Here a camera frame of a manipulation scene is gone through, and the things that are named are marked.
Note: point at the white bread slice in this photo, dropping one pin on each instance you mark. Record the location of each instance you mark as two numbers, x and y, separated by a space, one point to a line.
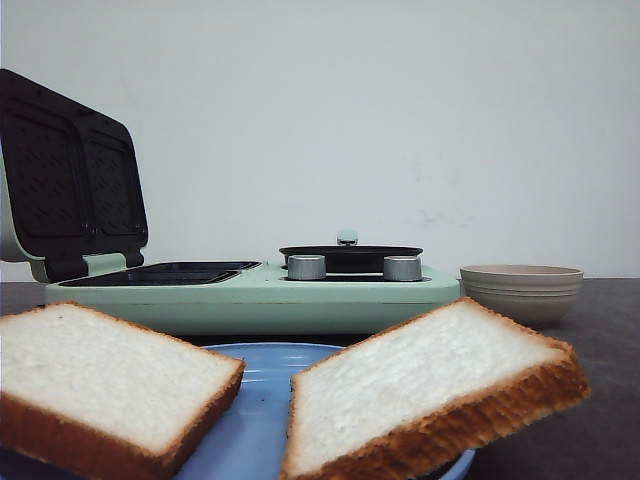
106 398
413 397

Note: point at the beige ribbed bowl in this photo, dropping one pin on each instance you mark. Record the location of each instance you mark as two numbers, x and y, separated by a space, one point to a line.
529 294

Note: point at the breakfast maker hinged lid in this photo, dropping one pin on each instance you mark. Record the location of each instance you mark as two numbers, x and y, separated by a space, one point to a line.
70 186

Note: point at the mint green breakfast maker base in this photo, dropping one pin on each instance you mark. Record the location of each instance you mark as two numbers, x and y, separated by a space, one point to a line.
252 298

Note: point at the black round frying pan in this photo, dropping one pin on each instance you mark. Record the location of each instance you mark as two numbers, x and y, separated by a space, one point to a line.
348 256

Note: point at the left silver control knob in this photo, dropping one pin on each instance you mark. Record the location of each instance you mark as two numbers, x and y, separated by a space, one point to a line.
306 267

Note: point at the silver control knob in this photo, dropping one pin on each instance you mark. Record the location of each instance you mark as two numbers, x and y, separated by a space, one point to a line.
402 268
306 267

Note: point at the right silver control knob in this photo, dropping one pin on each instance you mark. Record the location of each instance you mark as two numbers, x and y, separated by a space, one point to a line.
402 268

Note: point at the blue round plate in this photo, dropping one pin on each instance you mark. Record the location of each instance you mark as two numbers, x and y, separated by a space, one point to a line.
248 441

